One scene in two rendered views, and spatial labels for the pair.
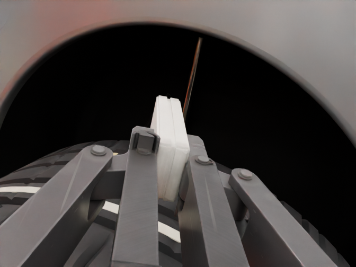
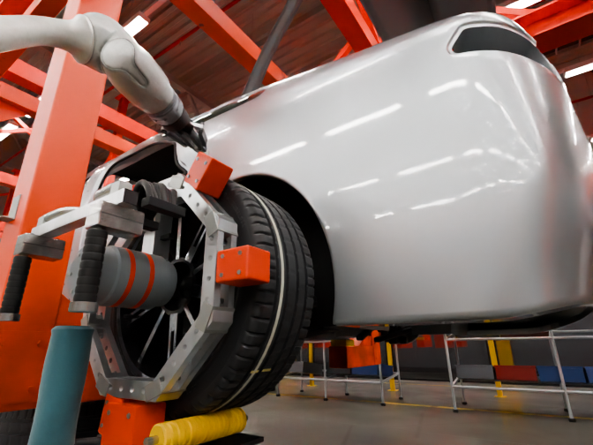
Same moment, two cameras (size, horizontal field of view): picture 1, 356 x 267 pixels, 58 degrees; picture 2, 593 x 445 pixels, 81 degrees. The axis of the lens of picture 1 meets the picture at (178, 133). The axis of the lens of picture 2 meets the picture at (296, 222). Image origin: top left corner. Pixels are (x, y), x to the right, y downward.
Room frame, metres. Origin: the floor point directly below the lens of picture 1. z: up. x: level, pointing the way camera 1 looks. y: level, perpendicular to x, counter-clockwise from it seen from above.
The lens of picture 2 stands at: (-0.67, -0.55, 0.69)
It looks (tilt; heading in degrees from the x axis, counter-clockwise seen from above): 19 degrees up; 17
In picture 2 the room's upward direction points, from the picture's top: 1 degrees counter-clockwise
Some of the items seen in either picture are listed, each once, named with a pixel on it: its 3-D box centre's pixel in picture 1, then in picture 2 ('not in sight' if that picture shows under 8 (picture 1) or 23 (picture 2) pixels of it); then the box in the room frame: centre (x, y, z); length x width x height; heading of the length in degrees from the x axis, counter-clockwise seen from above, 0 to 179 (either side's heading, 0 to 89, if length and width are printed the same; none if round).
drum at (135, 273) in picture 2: not in sight; (125, 278); (0.03, 0.10, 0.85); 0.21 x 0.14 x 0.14; 162
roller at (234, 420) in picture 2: not in sight; (202, 428); (0.15, -0.07, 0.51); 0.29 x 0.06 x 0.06; 162
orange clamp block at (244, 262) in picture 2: not in sight; (243, 267); (0.00, -0.23, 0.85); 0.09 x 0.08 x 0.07; 72
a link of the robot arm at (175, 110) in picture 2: not in sight; (162, 105); (-0.06, -0.02, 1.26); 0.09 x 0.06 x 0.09; 97
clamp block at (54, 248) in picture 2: not in sight; (41, 247); (-0.05, 0.30, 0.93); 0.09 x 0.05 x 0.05; 162
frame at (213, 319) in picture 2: not in sight; (151, 282); (0.09, 0.07, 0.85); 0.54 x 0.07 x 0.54; 72
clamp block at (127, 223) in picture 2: not in sight; (116, 220); (-0.15, -0.02, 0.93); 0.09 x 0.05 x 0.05; 162
